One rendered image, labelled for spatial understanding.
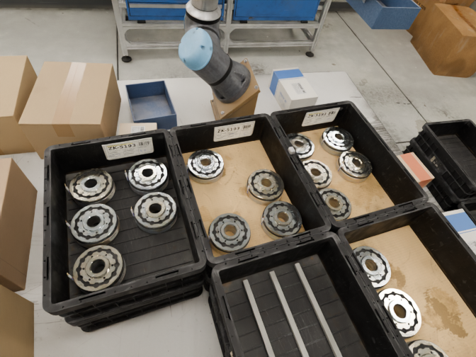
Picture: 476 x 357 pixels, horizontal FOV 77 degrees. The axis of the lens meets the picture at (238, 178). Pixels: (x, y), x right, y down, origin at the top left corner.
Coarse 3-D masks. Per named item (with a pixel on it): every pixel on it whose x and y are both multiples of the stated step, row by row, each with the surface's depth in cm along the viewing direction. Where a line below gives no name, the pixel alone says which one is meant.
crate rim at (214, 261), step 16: (176, 128) 81; (192, 128) 82; (272, 128) 86; (176, 144) 79; (304, 176) 77; (192, 192) 70; (192, 208) 67; (320, 208) 71; (208, 240) 63; (288, 240) 66; (208, 256) 61; (224, 256) 62; (240, 256) 62
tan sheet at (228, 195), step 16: (240, 144) 94; (256, 144) 95; (224, 160) 89; (240, 160) 90; (256, 160) 91; (224, 176) 86; (240, 176) 87; (208, 192) 82; (224, 192) 83; (240, 192) 83; (208, 208) 79; (224, 208) 80; (240, 208) 80; (256, 208) 81; (208, 224) 76; (256, 224) 78; (256, 240) 75; (272, 240) 76
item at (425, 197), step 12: (300, 108) 92; (312, 108) 93; (276, 120) 88; (372, 132) 90; (288, 144) 83; (384, 144) 87; (396, 156) 85; (300, 168) 78; (420, 192) 78; (324, 204) 72; (408, 204) 77; (360, 216) 72; (372, 216) 72; (336, 228) 70
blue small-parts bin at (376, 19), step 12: (348, 0) 107; (360, 0) 102; (372, 0) 96; (384, 0) 110; (396, 0) 105; (408, 0) 100; (360, 12) 102; (372, 12) 97; (384, 12) 94; (396, 12) 95; (408, 12) 96; (372, 24) 98; (384, 24) 98; (396, 24) 99; (408, 24) 100
